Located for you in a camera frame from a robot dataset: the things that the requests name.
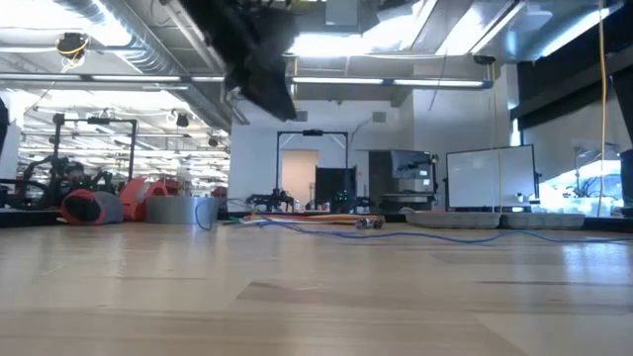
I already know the black doorway robot station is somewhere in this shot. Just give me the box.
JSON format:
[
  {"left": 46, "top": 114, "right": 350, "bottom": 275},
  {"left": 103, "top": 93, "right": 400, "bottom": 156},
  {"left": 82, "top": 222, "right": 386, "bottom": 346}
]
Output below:
[{"left": 244, "top": 129, "right": 380, "bottom": 215}]

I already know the blue ethernet cord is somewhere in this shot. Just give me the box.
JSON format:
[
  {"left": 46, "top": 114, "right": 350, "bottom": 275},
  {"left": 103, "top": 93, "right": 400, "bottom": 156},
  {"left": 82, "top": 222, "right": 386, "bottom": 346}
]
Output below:
[{"left": 193, "top": 197, "right": 633, "bottom": 245}]

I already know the ceiling cord reel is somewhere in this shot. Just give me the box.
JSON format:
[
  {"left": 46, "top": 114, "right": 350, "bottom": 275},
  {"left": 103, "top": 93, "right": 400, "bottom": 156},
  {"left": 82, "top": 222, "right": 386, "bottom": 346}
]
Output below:
[{"left": 54, "top": 31, "right": 91, "bottom": 61}]

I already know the long ceiling light bar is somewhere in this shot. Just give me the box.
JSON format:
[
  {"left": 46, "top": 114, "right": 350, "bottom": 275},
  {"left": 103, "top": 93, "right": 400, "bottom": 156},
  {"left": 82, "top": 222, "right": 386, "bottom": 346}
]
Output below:
[{"left": 0, "top": 72, "right": 496, "bottom": 91}]

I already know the black robot station frame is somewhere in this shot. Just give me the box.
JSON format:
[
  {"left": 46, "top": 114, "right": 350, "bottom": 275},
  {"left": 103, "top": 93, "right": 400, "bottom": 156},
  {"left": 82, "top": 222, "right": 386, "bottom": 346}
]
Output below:
[{"left": 0, "top": 112, "right": 139, "bottom": 213}]

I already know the grey cylinder with red rim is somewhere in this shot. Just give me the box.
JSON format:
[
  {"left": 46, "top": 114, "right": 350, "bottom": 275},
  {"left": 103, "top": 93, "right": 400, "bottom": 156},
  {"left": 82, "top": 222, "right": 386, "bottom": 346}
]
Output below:
[{"left": 59, "top": 188, "right": 126, "bottom": 227}]

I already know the white board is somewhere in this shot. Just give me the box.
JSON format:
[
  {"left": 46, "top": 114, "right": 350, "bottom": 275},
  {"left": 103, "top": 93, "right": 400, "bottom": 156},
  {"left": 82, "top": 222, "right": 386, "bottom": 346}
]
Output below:
[{"left": 443, "top": 143, "right": 543, "bottom": 213}]

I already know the yellow power cord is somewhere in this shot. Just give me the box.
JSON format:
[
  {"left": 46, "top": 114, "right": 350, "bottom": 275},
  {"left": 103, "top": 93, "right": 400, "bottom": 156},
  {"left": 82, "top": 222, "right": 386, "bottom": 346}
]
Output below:
[{"left": 595, "top": 0, "right": 609, "bottom": 219}]

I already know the coloured wire bundle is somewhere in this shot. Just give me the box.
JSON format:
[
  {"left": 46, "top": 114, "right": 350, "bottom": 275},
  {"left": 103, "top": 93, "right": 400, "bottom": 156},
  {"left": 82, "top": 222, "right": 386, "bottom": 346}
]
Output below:
[{"left": 223, "top": 211, "right": 387, "bottom": 231}]

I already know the monitor on stand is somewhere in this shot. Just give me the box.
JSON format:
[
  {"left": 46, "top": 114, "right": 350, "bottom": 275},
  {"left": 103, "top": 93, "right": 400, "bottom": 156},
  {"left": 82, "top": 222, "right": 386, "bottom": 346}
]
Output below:
[{"left": 389, "top": 148, "right": 441, "bottom": 182}]

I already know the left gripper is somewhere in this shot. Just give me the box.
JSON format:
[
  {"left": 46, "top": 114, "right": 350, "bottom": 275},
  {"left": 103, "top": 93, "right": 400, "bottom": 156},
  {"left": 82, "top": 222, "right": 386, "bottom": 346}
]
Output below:
[{"left": 178, "top": 0, "right": 301, "bottom": 124}]

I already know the grey duct tape roll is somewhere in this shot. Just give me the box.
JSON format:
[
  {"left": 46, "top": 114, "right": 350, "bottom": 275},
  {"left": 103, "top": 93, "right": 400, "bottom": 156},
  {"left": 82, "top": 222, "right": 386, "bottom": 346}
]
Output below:
[{"left": 143, "top": 195, "right": 221, "bottom": 225}]

